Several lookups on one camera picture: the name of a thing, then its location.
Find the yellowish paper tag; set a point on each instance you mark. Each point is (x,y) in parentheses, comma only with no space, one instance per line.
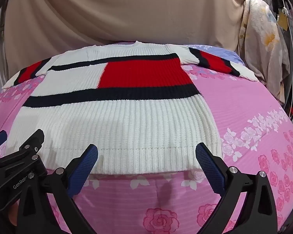
(282,20)

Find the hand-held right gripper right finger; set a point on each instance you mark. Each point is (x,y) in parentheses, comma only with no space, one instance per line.
(208,168)

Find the beige curtain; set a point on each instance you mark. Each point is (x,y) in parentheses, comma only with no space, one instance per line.
(136,12)

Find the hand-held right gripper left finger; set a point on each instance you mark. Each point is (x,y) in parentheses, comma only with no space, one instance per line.
(86,167)

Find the pink floral bed sheet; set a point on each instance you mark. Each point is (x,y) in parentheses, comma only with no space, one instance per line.
(246,126)

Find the cream floral hanging cloth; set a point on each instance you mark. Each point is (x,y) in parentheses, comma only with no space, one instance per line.
(258,41)

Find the white red black knit sweater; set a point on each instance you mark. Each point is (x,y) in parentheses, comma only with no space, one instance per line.
(136,126)

